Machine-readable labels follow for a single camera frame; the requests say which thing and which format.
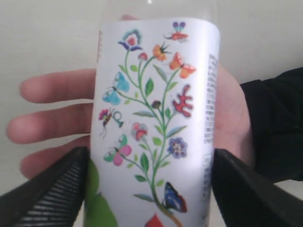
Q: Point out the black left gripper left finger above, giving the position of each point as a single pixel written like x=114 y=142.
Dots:
x=53 y=198

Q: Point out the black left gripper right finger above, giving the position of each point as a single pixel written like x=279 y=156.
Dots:
x=246 y=199

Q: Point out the clear bottle white printed label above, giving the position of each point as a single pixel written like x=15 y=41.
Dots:
x=151 y=149

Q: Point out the forearm in black sleeve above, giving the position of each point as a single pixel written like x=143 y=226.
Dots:
x=276 y=115

